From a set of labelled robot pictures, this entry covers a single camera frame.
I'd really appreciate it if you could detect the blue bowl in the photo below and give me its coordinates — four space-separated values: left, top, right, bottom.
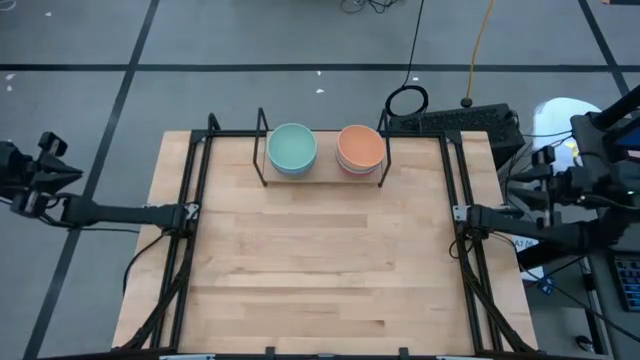
269 159 318 177

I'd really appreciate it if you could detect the black cable bundle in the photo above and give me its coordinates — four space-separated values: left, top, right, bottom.
339 0 406 15

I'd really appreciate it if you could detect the black frame wooden shelf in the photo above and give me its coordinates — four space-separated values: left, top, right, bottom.
251 107 394 189

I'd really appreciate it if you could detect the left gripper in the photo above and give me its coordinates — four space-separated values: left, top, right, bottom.
0 141 84 201

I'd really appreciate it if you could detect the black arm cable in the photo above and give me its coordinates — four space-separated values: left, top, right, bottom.
519 264 640 346
122 228 174 296

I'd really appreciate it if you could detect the black table frame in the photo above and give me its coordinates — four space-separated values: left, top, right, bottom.
119 112 539 360

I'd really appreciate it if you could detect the black hanging cable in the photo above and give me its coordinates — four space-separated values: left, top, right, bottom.
383 0 430 119

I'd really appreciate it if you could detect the teal bowl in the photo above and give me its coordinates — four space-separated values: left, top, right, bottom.
266 122 319 174

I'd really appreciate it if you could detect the black control keypad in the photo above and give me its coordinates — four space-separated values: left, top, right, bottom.
610 251 640 312

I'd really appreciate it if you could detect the orange bowl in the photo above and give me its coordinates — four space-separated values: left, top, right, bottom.
336 124 388 171

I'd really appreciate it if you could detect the cream bowl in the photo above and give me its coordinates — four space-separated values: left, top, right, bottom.
336 154 386 175

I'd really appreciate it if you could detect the yellow cable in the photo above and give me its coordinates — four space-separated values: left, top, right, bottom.
463 0 496 109

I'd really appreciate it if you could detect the white rounded object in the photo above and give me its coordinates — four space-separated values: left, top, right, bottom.
532 97 602 151

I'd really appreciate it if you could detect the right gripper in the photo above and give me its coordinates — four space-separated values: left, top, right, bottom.
509 164 601 209

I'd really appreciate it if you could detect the black equipment stand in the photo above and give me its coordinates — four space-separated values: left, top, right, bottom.
569 83 640 201

